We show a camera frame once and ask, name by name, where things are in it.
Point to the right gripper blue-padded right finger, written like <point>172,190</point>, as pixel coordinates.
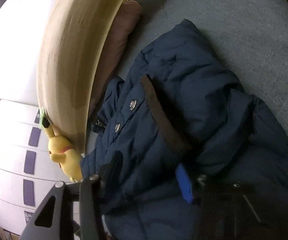
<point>235,209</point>

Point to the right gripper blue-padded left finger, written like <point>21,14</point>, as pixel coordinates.
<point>70,209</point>

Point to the navy blue quilted jacket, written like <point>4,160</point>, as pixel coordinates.
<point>179,105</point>

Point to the yellow Pikachu plush toy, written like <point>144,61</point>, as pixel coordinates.
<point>62,152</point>

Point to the pink pillow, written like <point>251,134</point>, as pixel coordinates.
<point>115,43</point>

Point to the beige rolled mattress bolster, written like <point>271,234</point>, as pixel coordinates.
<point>70,51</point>

